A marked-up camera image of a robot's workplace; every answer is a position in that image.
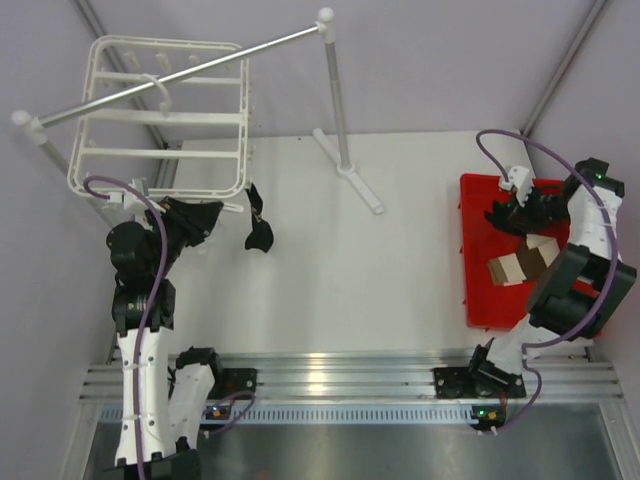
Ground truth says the red plastic tray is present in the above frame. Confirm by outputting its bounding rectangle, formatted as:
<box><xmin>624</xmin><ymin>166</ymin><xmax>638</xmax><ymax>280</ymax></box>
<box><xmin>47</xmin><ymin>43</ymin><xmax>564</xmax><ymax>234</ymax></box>
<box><xmin>459</xmin><ymin>173</ymin><xmax>569</xmax><ymax>330</ymax></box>

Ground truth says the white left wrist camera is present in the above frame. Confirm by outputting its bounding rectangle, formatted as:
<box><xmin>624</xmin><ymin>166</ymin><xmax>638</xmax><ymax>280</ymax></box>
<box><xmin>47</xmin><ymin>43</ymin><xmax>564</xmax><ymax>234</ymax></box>
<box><xmin>107</xmin><ymin>182</ymin><xmax>147</xmax><ymax>214</ymax></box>

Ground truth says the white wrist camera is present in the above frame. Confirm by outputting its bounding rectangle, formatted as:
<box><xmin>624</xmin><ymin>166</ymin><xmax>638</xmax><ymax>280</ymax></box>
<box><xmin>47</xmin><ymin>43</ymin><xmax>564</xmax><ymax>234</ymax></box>
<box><xmin>499</xmin><ymin>166</ymin><xmax>534</xmax><ymax>207</ymax></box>
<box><xmin>107</xmin><ymin>182</ymin><xmax>147</xmax><ymax>214</ymax></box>

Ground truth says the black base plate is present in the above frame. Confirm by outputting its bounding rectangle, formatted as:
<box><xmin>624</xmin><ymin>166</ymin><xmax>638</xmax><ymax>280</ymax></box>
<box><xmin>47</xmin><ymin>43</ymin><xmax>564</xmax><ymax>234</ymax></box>
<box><xmin>208</xmin><ymin>367</ymin><xmax>258</xmax><ymax>400</ymax></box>
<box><xmin>433</xmin><ymin>367</ymin><xmax>527</xmax><ymax>405</ymax></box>

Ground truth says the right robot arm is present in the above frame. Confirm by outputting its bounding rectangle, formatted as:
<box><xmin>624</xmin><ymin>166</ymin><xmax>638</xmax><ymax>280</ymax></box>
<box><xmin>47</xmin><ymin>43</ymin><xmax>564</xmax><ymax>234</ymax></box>
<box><xmin>466</xmin><ymin>158</ymin><xmax>637</xmax><ymax>397</ymax></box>

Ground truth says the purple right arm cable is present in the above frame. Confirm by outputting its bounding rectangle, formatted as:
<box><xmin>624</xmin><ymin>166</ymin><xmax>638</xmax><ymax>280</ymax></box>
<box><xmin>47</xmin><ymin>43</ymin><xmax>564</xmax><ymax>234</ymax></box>
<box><xmin>475</xmin><ymin>128</ymin><xmax>619</xmax><ymax>436</ymax></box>

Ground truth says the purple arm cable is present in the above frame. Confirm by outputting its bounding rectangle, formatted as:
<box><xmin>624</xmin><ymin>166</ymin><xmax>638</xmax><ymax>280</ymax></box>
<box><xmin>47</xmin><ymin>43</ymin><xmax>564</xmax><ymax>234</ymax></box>
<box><xmin>475</xmin><ymin>128</ymin><xmax>619</xmax><ymax>436</ymax></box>
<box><xmin>83</xmin><ymin>175</ymin><xmax>167</xmax><ymax>479</ymax></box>

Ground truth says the silver clothes rack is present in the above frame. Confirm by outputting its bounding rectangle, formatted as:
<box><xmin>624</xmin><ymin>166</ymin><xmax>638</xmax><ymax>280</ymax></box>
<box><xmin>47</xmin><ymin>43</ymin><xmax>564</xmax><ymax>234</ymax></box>
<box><xmin>11</xmin><ymin>8</ymin><xmax>384</xmax><ymax>215</ymax></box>

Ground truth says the aluminium mounting rail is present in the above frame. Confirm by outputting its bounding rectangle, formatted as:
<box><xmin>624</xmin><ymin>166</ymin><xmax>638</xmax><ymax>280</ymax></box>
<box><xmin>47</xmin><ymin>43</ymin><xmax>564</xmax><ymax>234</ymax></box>
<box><xmin>79</xmin><ymin>349</ymin><xmax>626</xmax><ymax>401</ymax></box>

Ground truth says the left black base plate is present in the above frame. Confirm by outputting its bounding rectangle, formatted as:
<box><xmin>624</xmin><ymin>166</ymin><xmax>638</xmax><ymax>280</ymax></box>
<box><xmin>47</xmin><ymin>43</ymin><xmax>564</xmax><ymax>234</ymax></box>
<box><xmin>208</xmin><ymin>367</ymin><xmax>258</xmax><ymax>400</ymax></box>

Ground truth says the white plastic clip hanger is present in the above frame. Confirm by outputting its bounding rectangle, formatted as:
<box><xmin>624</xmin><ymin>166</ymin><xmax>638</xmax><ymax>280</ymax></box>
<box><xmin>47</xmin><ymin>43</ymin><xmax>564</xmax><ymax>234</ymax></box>
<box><xmin>67</xmin><ymin>35</ymin><xmax>250</xmax><ymax>213</ymax></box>

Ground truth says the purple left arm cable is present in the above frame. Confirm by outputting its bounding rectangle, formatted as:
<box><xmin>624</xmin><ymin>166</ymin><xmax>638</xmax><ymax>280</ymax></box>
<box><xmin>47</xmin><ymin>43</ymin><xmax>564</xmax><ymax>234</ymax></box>
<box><xmin>83</xmin><ymin>175</ymin><xmax>167</xmax><ymax>479</ymax></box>

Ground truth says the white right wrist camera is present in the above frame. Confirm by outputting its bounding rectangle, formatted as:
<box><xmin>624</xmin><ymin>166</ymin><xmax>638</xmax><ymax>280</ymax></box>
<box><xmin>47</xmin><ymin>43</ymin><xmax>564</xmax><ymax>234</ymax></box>
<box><xmin>499</xmin><ymin>166</ymin><xmax>534</xmax><ymax>207</ymax></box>

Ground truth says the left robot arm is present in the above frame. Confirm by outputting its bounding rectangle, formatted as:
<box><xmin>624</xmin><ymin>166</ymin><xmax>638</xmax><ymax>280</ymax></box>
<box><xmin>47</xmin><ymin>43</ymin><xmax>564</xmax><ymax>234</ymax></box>
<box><xmin>106</xmin><ymin>197</ymin><xmax>226</xmax><ymax>479</ymax></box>

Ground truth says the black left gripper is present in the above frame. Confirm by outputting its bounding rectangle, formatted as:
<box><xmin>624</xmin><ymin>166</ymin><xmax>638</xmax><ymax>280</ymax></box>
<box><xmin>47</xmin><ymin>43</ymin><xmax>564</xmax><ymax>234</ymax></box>
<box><xmin>147</xmin><ymin>194</ymin><xmax>223</xmax><ymax>277</ymax></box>

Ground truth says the brown cream striped sock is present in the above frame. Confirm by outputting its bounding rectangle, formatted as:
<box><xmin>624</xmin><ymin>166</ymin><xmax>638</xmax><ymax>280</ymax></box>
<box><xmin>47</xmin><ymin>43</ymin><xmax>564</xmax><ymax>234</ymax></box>
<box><xmin>487</xmin><ymin>234</ymin><xmax>560</xmax><ymax>286</ymax></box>

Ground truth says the black white-striped sock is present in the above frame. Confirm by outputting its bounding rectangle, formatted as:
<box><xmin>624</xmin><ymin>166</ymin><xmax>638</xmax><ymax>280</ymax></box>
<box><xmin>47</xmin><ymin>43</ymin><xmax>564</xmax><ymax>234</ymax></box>
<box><xmin>244</xmin><ymin>183</ymin><xmax>274</xmax><ymax>253</ymax></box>

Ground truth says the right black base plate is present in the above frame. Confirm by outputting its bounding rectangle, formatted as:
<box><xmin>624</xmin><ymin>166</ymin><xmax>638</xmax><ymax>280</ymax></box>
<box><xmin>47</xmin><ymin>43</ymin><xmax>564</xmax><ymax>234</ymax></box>
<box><xmin>433</xmin><ymin>367</ymin><xmax>527</xmax><ymax>405</ymax></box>

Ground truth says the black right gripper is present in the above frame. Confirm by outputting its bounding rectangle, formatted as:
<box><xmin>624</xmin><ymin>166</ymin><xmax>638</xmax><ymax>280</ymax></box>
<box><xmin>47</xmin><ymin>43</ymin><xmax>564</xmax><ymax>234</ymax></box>
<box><xmin>505</xmin><ymin>183</ymin><xmax>572</xmax><ymax>236</ymax></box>

